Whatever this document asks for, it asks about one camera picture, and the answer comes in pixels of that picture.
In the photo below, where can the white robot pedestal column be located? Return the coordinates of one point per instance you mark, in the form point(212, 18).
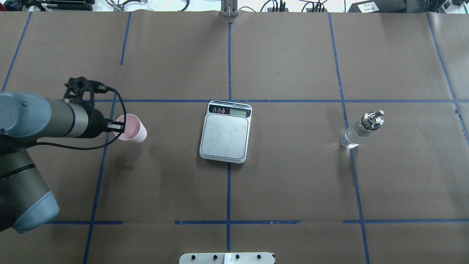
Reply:
point(228, 258)

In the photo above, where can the aluminium frame post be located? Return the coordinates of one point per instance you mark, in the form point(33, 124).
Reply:
point(229, 8)

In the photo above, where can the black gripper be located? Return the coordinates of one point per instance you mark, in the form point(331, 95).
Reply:
point(96, 123)

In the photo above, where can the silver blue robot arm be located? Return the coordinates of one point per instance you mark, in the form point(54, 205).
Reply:
point(26, 200)

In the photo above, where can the black gripper camera mount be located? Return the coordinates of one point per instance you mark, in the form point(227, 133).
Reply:
point(80, 89)

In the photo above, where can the grey digital kitchen scale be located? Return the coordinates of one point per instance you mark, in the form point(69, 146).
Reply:
point(226, 132)

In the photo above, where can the clear glass sauce bottle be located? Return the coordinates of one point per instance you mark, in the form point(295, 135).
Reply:
point(360, 131)

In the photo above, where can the pink plastic cup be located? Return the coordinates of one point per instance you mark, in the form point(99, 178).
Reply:
point(134, 131)

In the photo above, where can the black box with white label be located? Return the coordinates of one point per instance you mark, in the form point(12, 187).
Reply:
point(379, 6)

